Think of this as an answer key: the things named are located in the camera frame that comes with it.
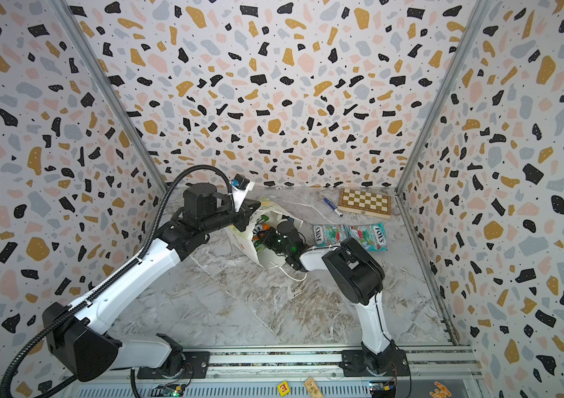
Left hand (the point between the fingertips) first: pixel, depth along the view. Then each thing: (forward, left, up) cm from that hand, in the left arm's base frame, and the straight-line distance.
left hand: (260, 201), depth 72 cm
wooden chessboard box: (+27, -43, -31) cm, 59 cm away
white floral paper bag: (-3, +7, -14) cm, 16 cm away
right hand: (+5, +4, -23) cm, 24 cm away
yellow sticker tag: (-42, -7, -31) cm, 53 cm away
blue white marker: (+26, -28, -32) cm, 50 cm away
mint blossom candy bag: (+9, -25, -30) cm, 40 cm away
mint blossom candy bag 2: (+7, -42, -30) cm, 52 cm away
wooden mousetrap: (-42, -15, -32) cm, 55 cm away
